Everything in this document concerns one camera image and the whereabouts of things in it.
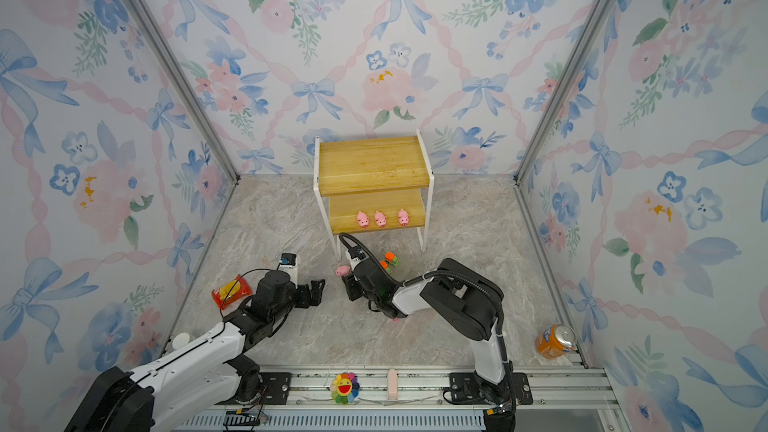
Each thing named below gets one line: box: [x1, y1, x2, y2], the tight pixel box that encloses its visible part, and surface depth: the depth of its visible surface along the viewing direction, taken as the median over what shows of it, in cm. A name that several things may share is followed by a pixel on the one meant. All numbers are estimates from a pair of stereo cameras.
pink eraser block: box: [387, 368, 398, 401], surface depth 75 cm
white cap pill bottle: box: [172, 332, 194, 350], surface depth 76 cm
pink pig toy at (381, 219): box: [375, 210, 387, 228], surface depth 87 cm
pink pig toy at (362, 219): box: [357, 211, 369, 228], surface depth 87 cm
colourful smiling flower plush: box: [330, 372, 360, 405], surface depth 75 cm
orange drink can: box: [535, 324, 578, 359], surface depth 74 cm
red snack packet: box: [212, 274, 253, 311], surface depth 90 cm
